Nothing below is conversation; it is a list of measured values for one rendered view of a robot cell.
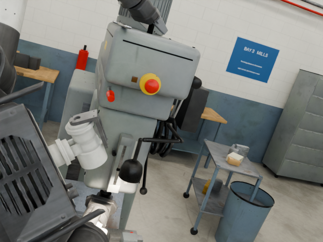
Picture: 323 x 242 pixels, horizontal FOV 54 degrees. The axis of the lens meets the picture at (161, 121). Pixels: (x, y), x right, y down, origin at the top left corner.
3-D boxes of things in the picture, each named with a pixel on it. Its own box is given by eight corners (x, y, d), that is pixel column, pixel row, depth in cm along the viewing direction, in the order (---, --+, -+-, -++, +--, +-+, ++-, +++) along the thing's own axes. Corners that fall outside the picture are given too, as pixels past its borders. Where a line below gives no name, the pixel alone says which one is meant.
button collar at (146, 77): (157, 97, 90) (163, 77, 89) (137, 92, 89) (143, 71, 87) (156, 95, 92) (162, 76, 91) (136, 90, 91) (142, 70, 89)
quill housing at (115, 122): (137, 198, 117) (161, 118, 109) (80, 189, 111) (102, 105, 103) (131, 173, 135) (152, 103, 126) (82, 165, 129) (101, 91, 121)
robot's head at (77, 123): (75, 160, 71) (108, 151, 71) (61, 129, 66) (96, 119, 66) (77, 145, 76) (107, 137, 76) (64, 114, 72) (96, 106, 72)
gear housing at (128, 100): (168, 123, 106) (177, 94, 104) (96, 106, 99) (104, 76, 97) (152, 97, 137) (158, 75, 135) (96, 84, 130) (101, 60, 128)
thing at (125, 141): (118, 193, 110) (133, 139, 105) (106, 191, 109) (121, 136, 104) (117, 187, 114) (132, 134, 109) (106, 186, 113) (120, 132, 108)
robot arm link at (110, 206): (120, 197, 121) (114, 214, 109) (114, 218, 123) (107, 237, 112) (88, 188, 120) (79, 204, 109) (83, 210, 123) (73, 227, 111)
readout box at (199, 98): (197, 134, 146) (212, 91, 141) (180, 130, 144) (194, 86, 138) (186, 120, 165) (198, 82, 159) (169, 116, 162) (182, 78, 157)
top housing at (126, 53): (188, 103, 95) (205, 50, 91) (102, 82, 88) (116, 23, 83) (158, 74, 139) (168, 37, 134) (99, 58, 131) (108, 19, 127)
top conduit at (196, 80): (200, 90, 98) (204, 79, 97) (187, 87, 96) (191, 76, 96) (168, 66, 139) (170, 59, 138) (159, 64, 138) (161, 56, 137)
